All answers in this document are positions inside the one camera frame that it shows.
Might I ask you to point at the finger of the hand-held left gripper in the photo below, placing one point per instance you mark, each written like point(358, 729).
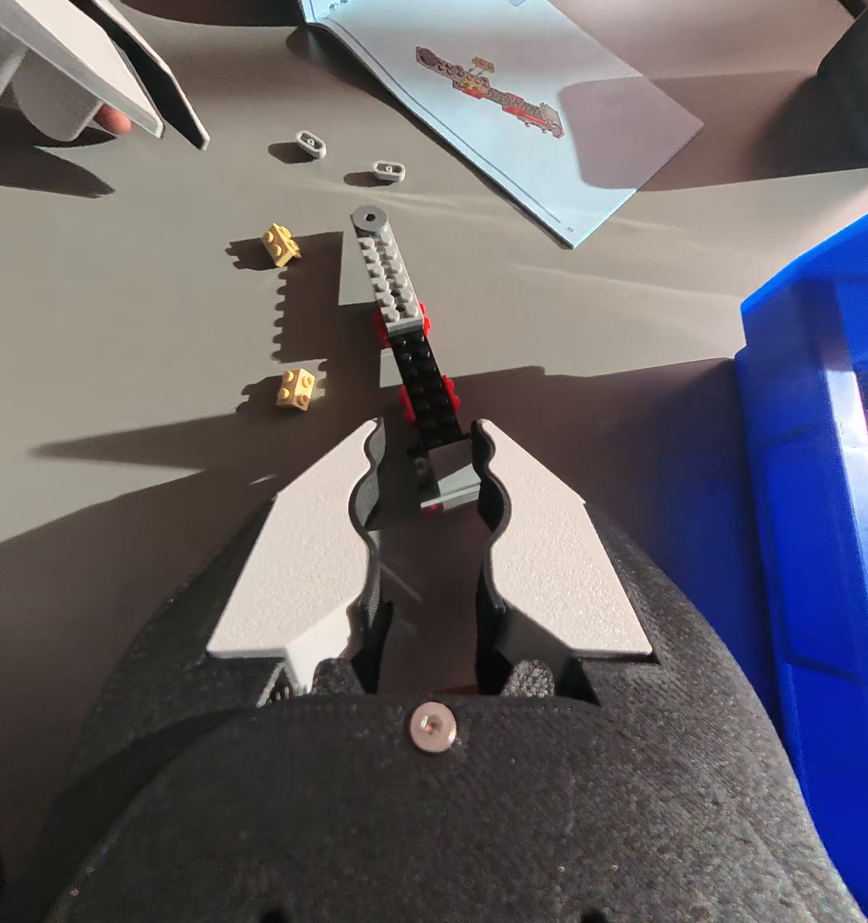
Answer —
point(152, 65)
point(80, 58)

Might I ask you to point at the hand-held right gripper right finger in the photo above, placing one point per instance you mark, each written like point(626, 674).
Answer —
point(563, 577)

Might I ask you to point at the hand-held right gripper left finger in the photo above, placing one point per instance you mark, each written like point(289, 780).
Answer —
point(297, 577)

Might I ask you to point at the grey oval toy piece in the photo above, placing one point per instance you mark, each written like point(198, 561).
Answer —
point(311, 144)
point(389, 171)

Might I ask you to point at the tan toy brick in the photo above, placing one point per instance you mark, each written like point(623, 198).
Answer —
point(297, 389)
point(281, 244)

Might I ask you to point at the blue plastic bin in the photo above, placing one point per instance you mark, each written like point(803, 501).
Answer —
point(823, 541)

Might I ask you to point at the long toy brick assembly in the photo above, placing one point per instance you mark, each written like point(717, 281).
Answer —
point(390, 288)

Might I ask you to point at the person's left hand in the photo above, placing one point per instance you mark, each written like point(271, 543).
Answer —
point(115, 121)

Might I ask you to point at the toy brick instruction booklet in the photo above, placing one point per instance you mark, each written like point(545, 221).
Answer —
point(477, 130)

